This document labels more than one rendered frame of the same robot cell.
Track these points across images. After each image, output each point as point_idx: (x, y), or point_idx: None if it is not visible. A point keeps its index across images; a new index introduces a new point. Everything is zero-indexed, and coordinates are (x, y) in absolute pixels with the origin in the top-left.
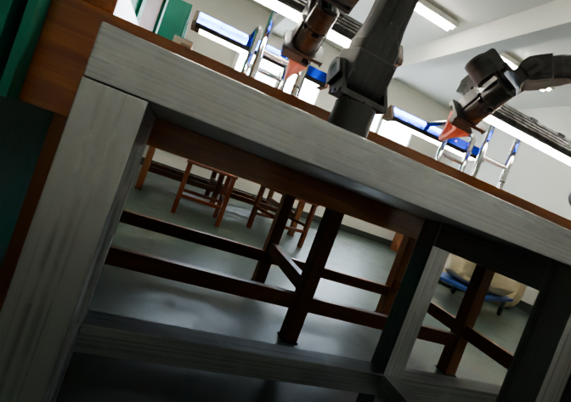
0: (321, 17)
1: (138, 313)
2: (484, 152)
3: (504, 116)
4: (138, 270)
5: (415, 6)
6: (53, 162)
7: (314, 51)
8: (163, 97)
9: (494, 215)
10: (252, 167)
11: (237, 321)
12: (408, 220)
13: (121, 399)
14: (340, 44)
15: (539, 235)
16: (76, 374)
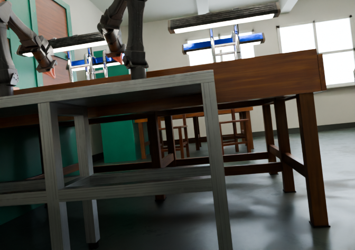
0: (33, 54)
1: (80, 205)
2: (212, 44)
3: (181, 25)
4: None
5: (2, 48)
6: None
7: (47, 64)
8: None
9: None
10: (24, 120)
11: (134, 198)
12: (93, 110)
13: (41, 229)
14: (86, 47)
15: (10, 101)
16: (30, 225)
